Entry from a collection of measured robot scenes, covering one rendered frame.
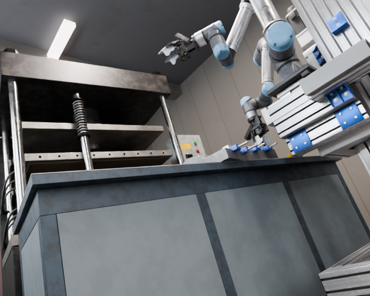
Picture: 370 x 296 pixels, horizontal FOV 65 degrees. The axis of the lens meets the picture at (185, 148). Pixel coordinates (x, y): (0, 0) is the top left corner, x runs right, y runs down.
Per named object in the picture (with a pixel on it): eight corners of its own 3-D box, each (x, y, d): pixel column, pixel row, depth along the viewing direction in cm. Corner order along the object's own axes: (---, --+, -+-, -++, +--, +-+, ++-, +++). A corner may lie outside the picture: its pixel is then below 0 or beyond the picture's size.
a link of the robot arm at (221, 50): (234, 59, 149) (226, 43, 153) (228, 47, 139) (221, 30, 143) (219, 66, 152) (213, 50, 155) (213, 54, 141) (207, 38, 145)
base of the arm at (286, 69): (317, 76, 140) (308, 60, 144) (303, 69, 130) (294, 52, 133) (291, 94, 150) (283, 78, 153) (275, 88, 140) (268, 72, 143)
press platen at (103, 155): (173, 155, 242) (171, 150, 244) (24, 161, 177) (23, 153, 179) (137, 186, 296) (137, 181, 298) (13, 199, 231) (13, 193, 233)
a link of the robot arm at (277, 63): (300, 67, 147) (289, 46, 152) (299, 53, 135) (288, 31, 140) (278, 77, 150) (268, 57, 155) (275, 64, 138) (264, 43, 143)
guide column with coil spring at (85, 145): (114, 276, 170) (81, 93, 216) (105, 279, 167) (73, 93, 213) (111, 278, 174) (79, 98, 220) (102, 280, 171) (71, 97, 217)
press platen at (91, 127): (164, 130, 253) (162, 125, 255) (20, 128, 188) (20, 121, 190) (133, 163, 304) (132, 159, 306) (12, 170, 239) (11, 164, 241)
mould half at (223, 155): (252, 161, 158) (245, 144, 162) (228, 157, 138) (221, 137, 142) (185, 194, 184) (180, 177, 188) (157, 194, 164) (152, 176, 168)
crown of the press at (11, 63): (182, 128, 248) (164, 71, 269) (4, 123, 171) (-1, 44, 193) (142, 167, 309) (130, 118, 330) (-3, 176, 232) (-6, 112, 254)
